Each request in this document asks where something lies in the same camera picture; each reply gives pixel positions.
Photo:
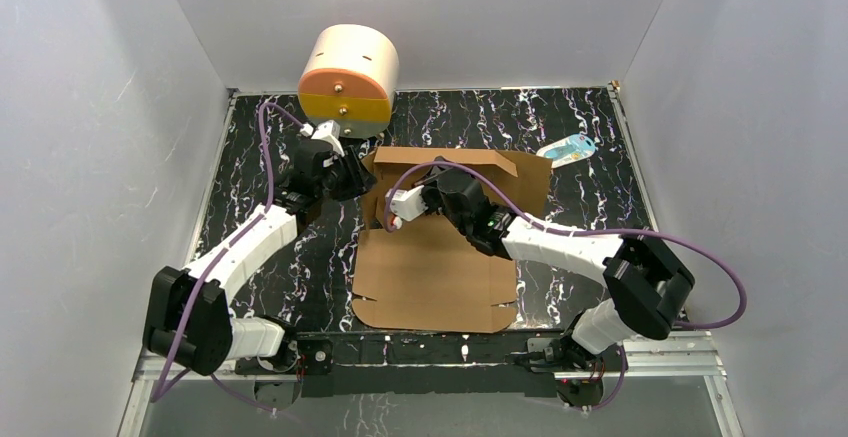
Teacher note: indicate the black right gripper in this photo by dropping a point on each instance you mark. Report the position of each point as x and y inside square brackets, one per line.
[430, 185]

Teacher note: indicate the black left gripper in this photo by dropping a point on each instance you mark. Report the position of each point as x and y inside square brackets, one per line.
[357, 173]

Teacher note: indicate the brown cardboard box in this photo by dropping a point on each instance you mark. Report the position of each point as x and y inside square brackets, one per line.
[426, 275]

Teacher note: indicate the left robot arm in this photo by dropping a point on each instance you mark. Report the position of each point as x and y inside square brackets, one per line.
[189, 317]

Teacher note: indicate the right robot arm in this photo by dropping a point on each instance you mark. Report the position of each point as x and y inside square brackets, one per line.
[647, 283]

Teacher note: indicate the round pastel drawer cabinet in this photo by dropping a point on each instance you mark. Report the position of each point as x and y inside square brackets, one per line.
[350, 77]

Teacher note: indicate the blue white packaged item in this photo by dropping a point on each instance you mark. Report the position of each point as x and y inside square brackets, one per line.
[571, 149]

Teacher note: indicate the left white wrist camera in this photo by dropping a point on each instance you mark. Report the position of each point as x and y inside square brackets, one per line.
[327, 131]

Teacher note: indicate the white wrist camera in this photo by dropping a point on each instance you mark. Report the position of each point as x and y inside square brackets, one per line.
[405, 206]
[327, 131]

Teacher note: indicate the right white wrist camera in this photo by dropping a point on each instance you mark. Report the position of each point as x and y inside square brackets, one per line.
[405, 206]

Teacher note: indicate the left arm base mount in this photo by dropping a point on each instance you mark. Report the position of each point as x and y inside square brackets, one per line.
[279, 381]

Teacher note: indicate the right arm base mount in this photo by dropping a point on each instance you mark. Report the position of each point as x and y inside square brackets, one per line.
[570, 368]

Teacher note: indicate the aluminium front rail frame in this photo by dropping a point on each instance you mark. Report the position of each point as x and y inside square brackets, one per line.
[375, 384]

